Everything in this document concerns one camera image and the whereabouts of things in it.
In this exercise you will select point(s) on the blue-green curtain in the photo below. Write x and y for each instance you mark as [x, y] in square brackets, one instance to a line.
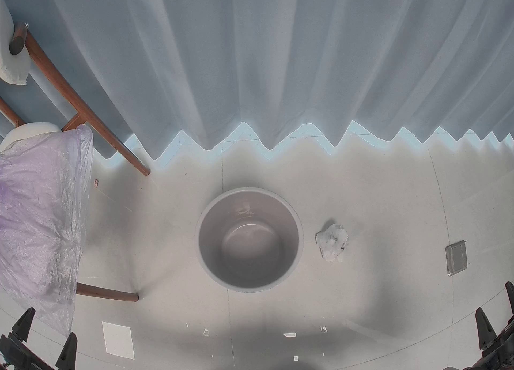
[68, 39]

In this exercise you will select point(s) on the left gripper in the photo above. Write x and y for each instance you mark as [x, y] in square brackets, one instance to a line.
[18, 356]

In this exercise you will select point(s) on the purple plastic bag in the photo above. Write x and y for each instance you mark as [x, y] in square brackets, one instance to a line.
[36, 207]

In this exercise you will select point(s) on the white trash bin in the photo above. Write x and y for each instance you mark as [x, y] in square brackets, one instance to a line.
[249, 240]

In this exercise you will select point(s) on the white curtain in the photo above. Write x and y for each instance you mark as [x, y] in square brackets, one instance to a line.
[281, 47]

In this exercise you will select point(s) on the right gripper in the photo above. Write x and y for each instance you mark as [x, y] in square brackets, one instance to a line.
[500, 358]

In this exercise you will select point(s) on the wooden chair with cream cushions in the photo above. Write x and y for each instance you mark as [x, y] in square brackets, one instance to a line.
[48, 64]

